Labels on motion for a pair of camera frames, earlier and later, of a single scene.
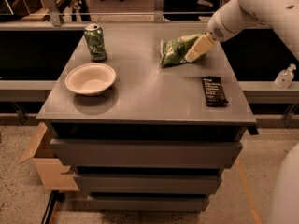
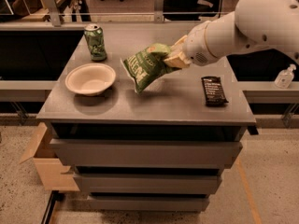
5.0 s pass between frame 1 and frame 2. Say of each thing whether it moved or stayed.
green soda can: stayed
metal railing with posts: stayed
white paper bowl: stayed
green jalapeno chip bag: moved
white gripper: moved
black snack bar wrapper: stayed
